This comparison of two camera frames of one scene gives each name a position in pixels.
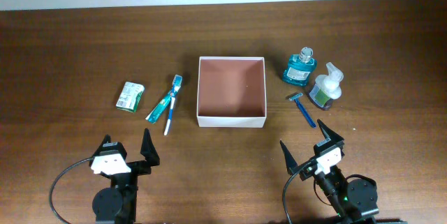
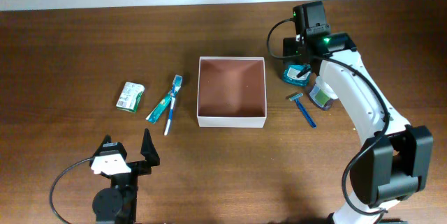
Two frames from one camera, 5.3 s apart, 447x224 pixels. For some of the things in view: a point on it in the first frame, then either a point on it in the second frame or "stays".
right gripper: (307, 168) to (291, 47)
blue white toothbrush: (177, 81) stays
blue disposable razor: (295, 97) stays
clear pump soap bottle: (327, 87) stays
